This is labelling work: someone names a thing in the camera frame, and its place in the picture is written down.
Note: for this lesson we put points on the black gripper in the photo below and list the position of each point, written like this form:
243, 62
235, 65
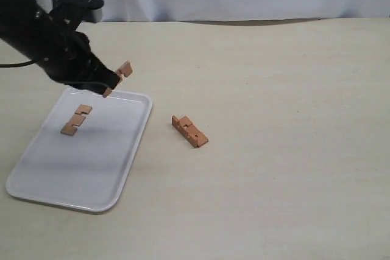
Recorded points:
52, 41

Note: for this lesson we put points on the orange notched block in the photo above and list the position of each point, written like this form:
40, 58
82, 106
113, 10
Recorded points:
77, 119
124, 71
194, 136
178, 123

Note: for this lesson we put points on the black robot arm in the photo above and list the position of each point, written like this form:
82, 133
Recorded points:
9, 22

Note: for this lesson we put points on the white plastic tray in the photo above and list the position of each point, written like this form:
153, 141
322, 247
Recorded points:
87, 171

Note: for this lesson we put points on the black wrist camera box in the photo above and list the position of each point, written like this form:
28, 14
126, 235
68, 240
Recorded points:
70, 13

